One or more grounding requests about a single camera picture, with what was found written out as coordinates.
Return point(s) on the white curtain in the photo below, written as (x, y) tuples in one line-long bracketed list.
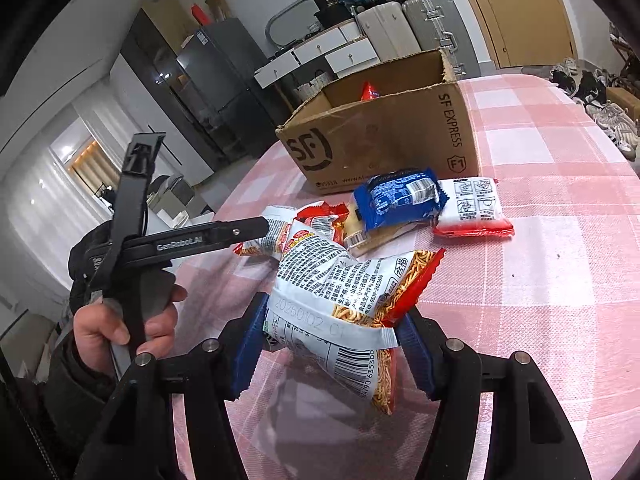
[(40, 220)]

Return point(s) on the grey chair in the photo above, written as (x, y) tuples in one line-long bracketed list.
[(170, 190)]

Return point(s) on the oval grey frame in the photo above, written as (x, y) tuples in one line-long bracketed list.
[(272, 22)]

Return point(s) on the small cardboard box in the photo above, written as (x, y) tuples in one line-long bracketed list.
[(625, 97)]

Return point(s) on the brown cardboard piece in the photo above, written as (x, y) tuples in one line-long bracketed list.
[(217, 5)]

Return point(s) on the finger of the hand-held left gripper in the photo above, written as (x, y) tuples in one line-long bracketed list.
[(240, 229)]

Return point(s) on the brown cardboard box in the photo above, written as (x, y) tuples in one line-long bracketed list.
[(400, 140)]

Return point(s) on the plain red snack packet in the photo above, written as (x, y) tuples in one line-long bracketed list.
[(320, 220)]

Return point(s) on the grey white laundry basket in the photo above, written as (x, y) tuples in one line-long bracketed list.
[(310, 91)]

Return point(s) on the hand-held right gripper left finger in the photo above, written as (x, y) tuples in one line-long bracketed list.
[(247, 355)]

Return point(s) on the dark glass cabinet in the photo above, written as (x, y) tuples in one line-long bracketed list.
[(150, 70)]

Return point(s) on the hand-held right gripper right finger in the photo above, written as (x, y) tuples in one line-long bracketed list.
[(415, 355)]

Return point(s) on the person's left hand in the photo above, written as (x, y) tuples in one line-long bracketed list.
[(100, 322)]

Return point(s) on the wooden door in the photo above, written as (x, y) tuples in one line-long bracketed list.
[(525, 10)]

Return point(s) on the small white noodle snack packet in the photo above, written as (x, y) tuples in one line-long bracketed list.
[(277, 232)]

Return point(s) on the pale beige snack packet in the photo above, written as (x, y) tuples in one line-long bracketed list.
[(357, 234)]

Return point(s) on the white drawer desk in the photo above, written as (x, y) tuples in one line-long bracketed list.
[(320, 47)]

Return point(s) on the silver suitcase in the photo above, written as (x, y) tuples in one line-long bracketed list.
[(430, 20)]

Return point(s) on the red flat box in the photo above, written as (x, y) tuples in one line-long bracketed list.
[(199, 14)]

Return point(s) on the grey refrigerator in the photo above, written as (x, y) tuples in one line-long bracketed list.
[(225, 75)]

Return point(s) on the red orange chip packet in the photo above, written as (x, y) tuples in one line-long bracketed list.
[(370, 92)]

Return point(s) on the pink checked tablecloth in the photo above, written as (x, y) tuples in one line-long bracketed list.
[(550, 285)]

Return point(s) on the person's left forearm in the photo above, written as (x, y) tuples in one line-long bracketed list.
[(75, 385)]

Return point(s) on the bamboo shoe rack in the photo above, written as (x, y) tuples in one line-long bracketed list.
[(622, 50)]

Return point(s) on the white red-edged snack packet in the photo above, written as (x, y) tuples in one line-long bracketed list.
[(475, 200)]

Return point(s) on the tall flat cardboard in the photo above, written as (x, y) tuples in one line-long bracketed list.
[(167, 15)]

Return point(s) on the large white noodle snack packet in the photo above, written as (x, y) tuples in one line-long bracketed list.
[(330, 280)]

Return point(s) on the pile of sneakers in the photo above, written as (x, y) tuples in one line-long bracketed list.
[(610, 120)]

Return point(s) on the beige suitcase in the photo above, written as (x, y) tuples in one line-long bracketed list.
[(387, 30)]

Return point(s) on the blue cookie packet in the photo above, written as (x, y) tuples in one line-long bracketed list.
[(390, 200)]

